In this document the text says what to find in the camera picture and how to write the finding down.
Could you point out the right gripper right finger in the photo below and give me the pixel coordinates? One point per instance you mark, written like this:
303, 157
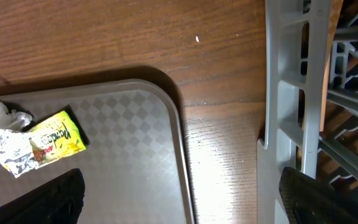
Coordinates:
307, 201

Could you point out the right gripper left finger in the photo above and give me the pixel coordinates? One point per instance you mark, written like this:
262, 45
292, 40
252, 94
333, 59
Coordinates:
57, 201

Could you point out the grey dishwasher rack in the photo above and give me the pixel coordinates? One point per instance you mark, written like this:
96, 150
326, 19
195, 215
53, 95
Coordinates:
311, 121

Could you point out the crumpled aluminium foil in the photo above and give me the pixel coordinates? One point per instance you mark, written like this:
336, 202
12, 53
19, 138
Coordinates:
16, 153

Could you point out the brown serving tray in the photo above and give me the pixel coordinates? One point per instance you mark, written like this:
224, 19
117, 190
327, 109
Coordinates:
133, 166

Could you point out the crumpled white tissue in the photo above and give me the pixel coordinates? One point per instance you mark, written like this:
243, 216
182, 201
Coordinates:
14, 120

